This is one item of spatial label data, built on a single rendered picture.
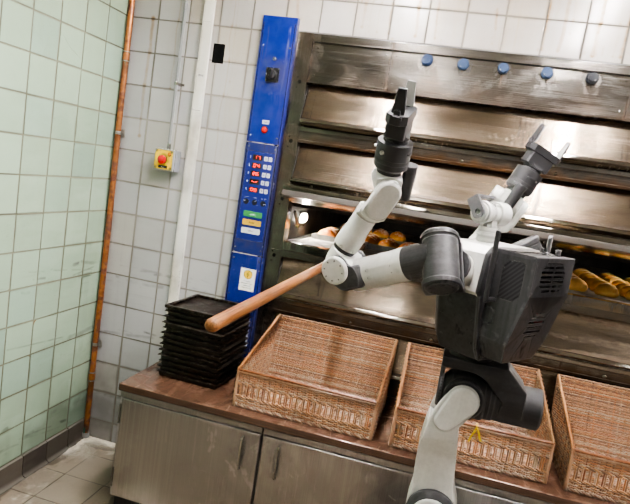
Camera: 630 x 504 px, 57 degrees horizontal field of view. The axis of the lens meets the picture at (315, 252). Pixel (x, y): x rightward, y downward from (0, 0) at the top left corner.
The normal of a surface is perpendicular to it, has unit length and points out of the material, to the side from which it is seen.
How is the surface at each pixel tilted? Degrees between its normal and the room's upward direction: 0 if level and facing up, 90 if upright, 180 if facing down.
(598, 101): 90
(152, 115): 90
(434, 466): 90
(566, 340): 71
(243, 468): 90
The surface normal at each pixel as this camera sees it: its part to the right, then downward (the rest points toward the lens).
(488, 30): -0.24, 0.10
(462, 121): -0.17, -0.25
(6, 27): 0.96, 0.18
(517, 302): -0.75, -0.03
